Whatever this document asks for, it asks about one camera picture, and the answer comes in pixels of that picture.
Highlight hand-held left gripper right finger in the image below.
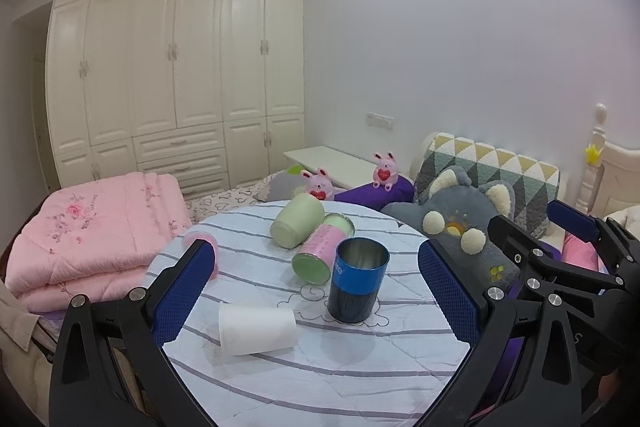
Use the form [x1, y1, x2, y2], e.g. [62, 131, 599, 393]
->
[416, 237, 587, 427]

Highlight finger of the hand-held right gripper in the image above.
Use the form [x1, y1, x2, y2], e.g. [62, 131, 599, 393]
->
[487, 213, 628, 304]
[546, 199, 640, 282]

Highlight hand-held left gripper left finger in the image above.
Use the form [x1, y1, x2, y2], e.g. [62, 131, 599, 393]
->
[49, 238, 217, 427]

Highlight white paper cup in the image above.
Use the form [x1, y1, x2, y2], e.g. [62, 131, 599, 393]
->
[218, 304, 299, 357]

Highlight pink plastic cup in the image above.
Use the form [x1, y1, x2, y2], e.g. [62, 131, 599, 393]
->
[181, 230, 220, 283]

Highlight blue metal cup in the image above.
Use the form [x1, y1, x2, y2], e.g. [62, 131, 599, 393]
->
[327, 237, 390, 324]

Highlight light green cup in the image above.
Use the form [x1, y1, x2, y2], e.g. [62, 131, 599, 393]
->
[270, 193, 325, 251]

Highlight pink cloth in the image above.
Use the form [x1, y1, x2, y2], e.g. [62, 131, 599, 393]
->
[562, 232, 604, 273]

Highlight cream bed headboard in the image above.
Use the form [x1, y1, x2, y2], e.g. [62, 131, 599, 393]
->
[579, 103, 640, 224]

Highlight grey cat plush pillow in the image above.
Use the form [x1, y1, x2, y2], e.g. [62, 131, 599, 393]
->
[382, 165, 524, 296]

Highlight heart printed bedsheet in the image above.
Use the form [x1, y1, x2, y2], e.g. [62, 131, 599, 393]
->
[184, 172, 282, 226]

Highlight triangle patterned cushion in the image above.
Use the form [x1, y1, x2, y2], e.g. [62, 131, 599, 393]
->
[413, 132, 562, 239]

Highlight pink folded quilt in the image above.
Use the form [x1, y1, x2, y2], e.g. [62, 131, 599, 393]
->
[6, 172, 197, 314]

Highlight purple pillow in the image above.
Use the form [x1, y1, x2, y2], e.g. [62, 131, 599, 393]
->
[333, 174, 416, 210]

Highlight striped tablecloth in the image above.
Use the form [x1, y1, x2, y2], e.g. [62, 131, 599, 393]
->
[144, 199, 482, 427]

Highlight pink can with green lid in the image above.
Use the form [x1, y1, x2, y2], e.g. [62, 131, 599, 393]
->
[291, 212, 356, 284]

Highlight pink bunny plush toy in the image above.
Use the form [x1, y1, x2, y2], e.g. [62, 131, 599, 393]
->
[371, 151, 400, 192]
[299, 167, 335, 202]

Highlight beige garment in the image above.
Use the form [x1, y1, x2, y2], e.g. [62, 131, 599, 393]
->
[0, 279, 57, 427]

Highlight white bedside shelf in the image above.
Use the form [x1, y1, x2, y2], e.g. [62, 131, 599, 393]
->
[283, 145, 382, 189]

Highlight cream white wardrobe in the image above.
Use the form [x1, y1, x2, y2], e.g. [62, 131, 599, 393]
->
[45, 0, 307, 202]

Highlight white wall socket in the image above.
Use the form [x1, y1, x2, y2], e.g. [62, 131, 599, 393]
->
[365, 111, 395, 130]

